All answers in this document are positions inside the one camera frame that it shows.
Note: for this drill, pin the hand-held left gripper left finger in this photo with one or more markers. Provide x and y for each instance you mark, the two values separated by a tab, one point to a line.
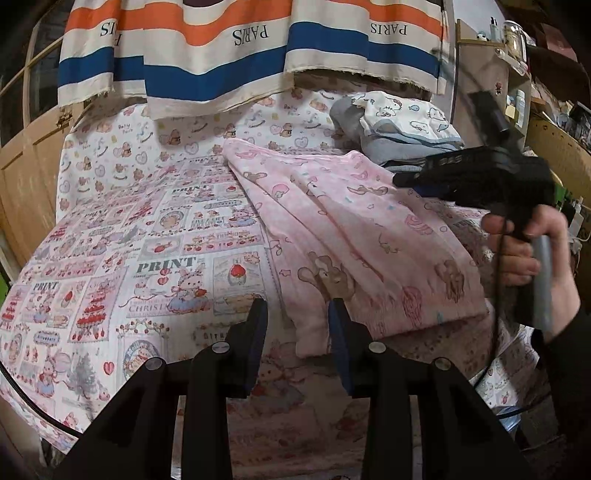
250	369

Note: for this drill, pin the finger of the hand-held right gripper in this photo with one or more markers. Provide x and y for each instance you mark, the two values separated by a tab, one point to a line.
411	177
429	190

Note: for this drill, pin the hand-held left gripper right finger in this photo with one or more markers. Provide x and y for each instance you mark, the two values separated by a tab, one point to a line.
342	355

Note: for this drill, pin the pink cartoon print pants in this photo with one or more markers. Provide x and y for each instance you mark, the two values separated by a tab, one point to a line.
346	230

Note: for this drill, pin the person's right forearm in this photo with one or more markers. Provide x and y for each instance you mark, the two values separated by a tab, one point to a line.
568	369

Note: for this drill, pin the person's right hand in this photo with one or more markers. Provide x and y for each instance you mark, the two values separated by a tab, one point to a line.
512	267

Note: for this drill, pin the white cartoon print garment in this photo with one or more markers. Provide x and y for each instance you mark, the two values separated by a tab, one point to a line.
415	120

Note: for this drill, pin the cardboard box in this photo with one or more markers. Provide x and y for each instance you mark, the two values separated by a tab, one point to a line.
563	157

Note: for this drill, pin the white bottle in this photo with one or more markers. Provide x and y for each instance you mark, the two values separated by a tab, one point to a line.
520	108

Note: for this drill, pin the grey folded garment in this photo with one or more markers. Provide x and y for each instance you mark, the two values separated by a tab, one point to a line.
346	115

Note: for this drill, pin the cartoon sticker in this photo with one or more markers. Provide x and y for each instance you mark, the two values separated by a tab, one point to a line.
499	87

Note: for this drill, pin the wooden cabinet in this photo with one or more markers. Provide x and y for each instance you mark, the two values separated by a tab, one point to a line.
480	69

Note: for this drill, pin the glass jar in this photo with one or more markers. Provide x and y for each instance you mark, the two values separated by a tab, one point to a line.
514	39

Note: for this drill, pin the strawberry print bed sheet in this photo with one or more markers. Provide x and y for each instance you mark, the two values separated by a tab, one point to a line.
138	277

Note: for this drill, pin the striped hanging curtain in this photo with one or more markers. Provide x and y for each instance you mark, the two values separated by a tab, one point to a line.
231	55

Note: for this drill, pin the wooden door with glass panes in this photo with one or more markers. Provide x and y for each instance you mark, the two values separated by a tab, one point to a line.
27	184

